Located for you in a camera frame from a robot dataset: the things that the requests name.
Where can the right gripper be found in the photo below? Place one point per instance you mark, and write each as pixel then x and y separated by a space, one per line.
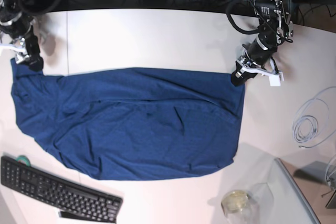
pixel 24 44

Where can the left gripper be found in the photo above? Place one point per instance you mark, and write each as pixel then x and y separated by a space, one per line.
pixel 257 58

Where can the blue t-shirt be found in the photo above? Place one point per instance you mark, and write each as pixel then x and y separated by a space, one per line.
pixel 134 123

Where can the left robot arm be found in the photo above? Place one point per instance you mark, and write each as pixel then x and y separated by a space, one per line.
pixel 275 28

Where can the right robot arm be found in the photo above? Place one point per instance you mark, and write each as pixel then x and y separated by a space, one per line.
pixel 25 10

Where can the green tape roll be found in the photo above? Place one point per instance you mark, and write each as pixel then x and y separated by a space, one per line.
pixel 24 160

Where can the grey metal stand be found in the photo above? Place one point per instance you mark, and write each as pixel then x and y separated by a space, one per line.
pixel 317 183

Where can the clear glass jar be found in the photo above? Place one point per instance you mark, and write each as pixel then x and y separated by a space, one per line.
pixel 251 205

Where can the black keyboard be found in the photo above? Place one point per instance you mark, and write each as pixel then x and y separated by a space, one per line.
pixel 76 200

